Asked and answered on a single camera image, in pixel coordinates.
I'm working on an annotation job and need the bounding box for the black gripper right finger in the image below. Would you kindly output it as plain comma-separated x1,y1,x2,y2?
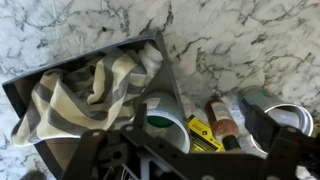
240,99,320,180

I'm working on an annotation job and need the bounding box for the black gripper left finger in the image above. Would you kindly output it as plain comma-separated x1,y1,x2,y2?
61,103,221,180

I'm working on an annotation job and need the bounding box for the grey and cream striped towel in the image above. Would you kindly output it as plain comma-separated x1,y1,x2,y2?
10,46,149,148

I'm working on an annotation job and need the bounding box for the dark grey open box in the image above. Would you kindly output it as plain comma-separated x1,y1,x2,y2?
2,30,188,179

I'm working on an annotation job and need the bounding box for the yellow and black small box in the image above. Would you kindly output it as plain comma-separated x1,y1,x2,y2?
186,114,226,154

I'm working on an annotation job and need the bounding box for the white mug green inside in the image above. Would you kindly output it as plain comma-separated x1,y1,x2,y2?
141,91,192,154

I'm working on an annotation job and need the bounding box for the metal tin can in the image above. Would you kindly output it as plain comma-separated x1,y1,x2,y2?
237,85,315,155

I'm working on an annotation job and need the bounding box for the brown glass bottle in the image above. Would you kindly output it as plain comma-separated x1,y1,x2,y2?
204,97,243,153

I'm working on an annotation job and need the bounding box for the dark grey round object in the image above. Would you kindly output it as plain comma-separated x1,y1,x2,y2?
19,169,48,180

